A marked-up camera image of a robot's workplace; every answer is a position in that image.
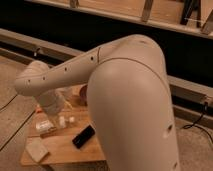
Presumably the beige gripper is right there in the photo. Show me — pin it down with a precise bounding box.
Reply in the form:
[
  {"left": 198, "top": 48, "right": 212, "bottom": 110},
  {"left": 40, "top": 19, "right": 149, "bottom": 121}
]
[{"left": 37, "top": 90, "right": 64, "bottom": 115}]

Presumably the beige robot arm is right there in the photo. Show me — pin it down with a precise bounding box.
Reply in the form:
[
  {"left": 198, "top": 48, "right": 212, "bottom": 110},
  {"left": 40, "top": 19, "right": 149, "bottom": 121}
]
[{"left": 15, "top": 34, "right": 180, "bottom": 171}]

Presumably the translucent plastic cup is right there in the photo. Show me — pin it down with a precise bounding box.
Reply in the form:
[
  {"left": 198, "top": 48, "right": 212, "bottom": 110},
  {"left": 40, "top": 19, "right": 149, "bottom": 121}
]
[{"left": 58, "top": 87, "right": 73, "bottom": 106}]

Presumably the orange carrot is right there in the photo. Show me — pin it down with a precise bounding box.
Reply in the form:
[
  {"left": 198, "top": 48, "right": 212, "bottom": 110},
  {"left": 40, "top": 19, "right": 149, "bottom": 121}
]
[{"left": 36, "top": 105, "right": 43, "bottom": 113}]

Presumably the clear plastic bottle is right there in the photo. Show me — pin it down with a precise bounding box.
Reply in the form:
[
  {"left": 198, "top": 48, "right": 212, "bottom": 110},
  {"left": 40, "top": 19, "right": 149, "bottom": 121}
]
[{"left": 35, "top": 116, "right": 75, "bottom": 135}]

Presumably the dark red bowl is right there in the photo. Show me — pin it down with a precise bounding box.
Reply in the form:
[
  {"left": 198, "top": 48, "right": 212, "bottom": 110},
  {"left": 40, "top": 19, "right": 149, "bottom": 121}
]
[{"left": 79, "top": 85, "right": 87, "bottom": 105}]

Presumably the wooden table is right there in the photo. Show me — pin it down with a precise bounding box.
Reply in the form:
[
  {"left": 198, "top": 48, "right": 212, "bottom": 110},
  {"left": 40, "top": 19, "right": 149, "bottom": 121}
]
[{"left": 21, "top": 85, "right": 105, "bottom": 166}]

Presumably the black rectangular box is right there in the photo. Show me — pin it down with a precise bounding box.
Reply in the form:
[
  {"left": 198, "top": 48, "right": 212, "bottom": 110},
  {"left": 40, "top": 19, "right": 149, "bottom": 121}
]
[{"left": 72, "top": 125, "right": 95, "bottom": 149}]

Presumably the beige sponge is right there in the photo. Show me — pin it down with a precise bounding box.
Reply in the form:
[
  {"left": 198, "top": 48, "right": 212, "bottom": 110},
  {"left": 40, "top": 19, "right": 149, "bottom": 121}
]
[{"left": 26, "top": 138, "right": 49, "bottom": 163}]

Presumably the black floor cable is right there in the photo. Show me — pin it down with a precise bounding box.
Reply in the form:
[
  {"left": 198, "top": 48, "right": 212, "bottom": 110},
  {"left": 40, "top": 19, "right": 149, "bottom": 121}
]
[{"left": 0, "top": 47, "right": 42, "bottom": 152}]

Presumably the black cable right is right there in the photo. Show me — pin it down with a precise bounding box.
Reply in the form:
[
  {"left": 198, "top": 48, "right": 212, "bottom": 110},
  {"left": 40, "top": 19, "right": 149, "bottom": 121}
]
[{"left": 181, "top": 99, "right": 213, "bottom": 144}]

